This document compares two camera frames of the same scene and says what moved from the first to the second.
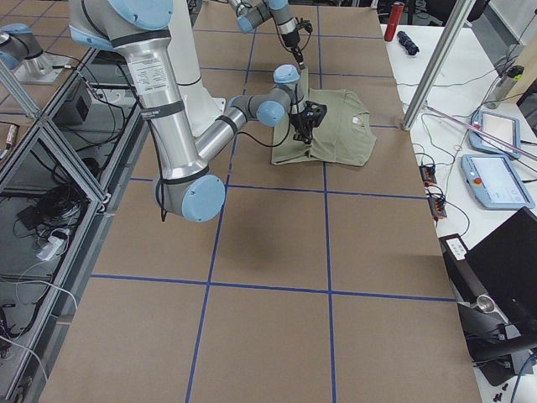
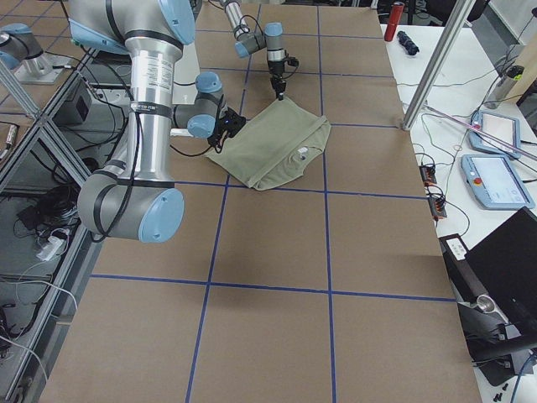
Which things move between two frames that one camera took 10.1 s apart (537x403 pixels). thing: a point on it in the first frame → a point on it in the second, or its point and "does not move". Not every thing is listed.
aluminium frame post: [440, 58] does not move
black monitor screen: [505, 259] does not move
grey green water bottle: [503, 86] does not move
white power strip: [52, 246] does not move
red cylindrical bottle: [395, 16] does not move
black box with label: [467, 286] does not move
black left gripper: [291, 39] → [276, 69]
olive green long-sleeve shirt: [345, 135] → [274, 147]
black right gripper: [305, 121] → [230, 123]
